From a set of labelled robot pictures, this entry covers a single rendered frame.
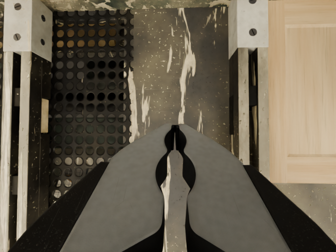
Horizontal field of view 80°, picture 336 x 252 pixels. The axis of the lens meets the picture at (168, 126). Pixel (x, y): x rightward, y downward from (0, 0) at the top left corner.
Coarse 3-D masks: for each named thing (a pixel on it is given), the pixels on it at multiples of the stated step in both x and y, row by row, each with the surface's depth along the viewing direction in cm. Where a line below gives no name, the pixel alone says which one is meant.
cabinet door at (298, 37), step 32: (288, 0) 45; (320, 0) 45; (288, 32) 45; (320, 32) 45; (288, 64) 45; (320, 64) 45; (288, 96) 45; (320, 96) 45; (288, 128) 45; (320, 128) 44; (288, 160) 44; (320, 160) 44
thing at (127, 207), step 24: (144, 144) 10; (168, 144) 11; (120, 168) 8; (144, 168) 8; (96, 192) 7; (120, 192) 7; (144, 192) 7; (96, 216) 6; (120, 216) 6; (144, 216) 6; (72, 240) 6; (96, 240) 6; (120, 240) 6; (144, 240) 6
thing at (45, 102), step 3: (42, 99) 46; (45, 99) 48; (42, 102) 46; (45, 102) 47; (42, 105) 46; (45, 105) 47; (42, 108) 46; (45, 108) 47; (42, 111) 46; (45, 111) 47; (42, 114) 46; (45, 114) 47; (42, 117) 46; (45, 117) 47; (42, 120) 46; (45, 120) 47; (42, 123) 46; (45, 123) 48; (42, 126) 46; (45, 126) 48; (42, 129) 46; (45, 129) 48; (42, 132) 47; (45, 132) 48
